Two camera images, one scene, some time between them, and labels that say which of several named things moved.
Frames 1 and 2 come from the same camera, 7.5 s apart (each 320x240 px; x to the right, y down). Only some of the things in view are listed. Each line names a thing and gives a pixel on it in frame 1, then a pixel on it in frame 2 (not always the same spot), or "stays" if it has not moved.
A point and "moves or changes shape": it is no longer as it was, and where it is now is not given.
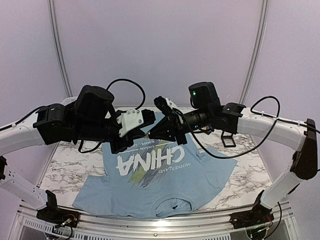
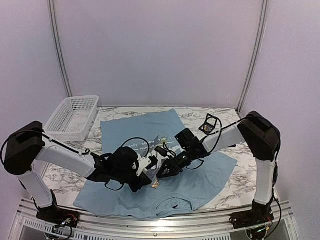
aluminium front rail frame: x=282 y=225 stays
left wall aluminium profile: x=59 y=49 stays
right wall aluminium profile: x=258 y=52 stays
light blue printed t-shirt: x=151 y=178 moves or changes shape
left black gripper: x=128 y=142 -> x=144 y=180
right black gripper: x=161 y=131 -> x=173 y=167
